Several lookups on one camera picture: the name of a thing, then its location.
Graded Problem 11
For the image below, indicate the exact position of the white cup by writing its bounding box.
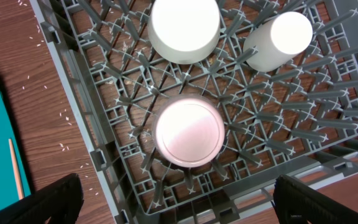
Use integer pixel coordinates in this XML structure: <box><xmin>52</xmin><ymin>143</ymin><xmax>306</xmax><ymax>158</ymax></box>
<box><xmin>243</xmin><ymin>12</ymin><xmax>313</xmax><ymax>72</ymax></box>

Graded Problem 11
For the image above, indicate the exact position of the grey dishwasher rack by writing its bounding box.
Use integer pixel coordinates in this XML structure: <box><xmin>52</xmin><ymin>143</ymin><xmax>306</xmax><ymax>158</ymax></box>
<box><xmin>31</xmin><ymin>0</ymin><xmax>358</xmax><ymax>223</ymax></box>

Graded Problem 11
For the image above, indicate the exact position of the wooden chopstick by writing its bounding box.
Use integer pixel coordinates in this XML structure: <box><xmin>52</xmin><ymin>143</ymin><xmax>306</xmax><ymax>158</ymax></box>
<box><xmin>8</xmin><ymin>139</ymin><xmax>24</xmax><ymax>200</ymax></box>

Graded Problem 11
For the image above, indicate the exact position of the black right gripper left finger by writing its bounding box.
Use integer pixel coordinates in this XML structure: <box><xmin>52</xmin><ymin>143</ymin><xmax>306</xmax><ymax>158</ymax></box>
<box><xmin>0</xmin><ymin>173</ymin><xmax>84</xmax><ymax>224</ymax></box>

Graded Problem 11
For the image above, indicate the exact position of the pale green bowl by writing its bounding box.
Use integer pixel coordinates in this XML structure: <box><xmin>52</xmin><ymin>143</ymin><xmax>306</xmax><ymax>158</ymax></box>
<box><xmin>147</xmin><ymin>0</ymin><xmax>220</xmax><ymax>64</ymax></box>

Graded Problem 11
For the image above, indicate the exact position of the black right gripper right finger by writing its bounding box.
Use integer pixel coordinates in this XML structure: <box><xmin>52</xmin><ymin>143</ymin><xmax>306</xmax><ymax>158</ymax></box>
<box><xmin>272</xmin><ymin>175</ymin><xmax>358</xmax><ymax>224</ymax></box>

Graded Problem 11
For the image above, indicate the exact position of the small pink bowl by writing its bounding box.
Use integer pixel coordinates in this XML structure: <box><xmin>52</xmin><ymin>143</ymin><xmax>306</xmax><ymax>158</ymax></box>
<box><xmin>152</xmin><ymin>95</ymin><xmax>225</xmax><ymax>168</ymax></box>

